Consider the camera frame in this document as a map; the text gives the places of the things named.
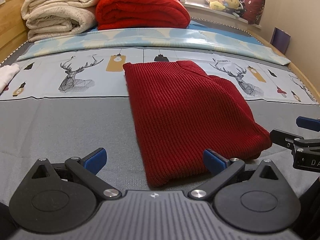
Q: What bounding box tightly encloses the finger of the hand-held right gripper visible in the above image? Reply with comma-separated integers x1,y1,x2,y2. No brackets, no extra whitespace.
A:
296,116,320,132
270,129,304,153

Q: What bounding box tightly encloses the white garment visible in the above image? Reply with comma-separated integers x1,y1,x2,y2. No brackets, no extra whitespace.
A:
0,64,20,93

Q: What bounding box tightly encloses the wooden bed frame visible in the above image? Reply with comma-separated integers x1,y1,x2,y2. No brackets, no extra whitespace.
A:
246,27,320,105

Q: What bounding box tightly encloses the plush doll with yellow head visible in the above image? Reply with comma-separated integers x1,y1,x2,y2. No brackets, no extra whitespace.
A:
224,0,242,13

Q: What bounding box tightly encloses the folded cream fleece blanket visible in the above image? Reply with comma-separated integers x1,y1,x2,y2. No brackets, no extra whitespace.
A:
21,0,102,42

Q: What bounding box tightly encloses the dark red cushion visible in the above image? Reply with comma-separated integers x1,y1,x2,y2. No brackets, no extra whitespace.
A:
241,0,265,25

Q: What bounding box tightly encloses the purple box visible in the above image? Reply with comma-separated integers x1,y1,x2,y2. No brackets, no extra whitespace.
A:
271,27,291,54

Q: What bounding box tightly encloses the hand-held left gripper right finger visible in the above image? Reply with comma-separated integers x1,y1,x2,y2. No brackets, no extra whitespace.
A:
188,149,288,201

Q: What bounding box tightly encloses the folded red blanket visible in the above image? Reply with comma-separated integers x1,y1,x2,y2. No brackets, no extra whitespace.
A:
95,0,191,31

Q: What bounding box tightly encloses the grey deer print bed sheet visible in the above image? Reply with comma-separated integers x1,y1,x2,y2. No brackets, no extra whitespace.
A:
0,17,320,205

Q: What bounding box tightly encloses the dark red knit sweater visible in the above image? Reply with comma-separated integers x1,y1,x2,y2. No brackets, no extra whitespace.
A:
122,60,273,187

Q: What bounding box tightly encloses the wooden headboard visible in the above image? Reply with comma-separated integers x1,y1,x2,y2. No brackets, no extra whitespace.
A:
0,0,35,64

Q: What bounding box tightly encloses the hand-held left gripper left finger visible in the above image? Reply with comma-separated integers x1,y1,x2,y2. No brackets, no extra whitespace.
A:
25,148,122,201

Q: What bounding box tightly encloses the yellow plush toy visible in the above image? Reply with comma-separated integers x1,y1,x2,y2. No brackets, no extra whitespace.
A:
209,1,225,11

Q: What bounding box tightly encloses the light blue patterned quilt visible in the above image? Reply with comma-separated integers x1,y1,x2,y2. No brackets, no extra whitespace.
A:
16,27,292,67

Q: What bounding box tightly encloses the window sill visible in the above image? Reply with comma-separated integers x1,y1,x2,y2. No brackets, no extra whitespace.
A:
185,2,263,32

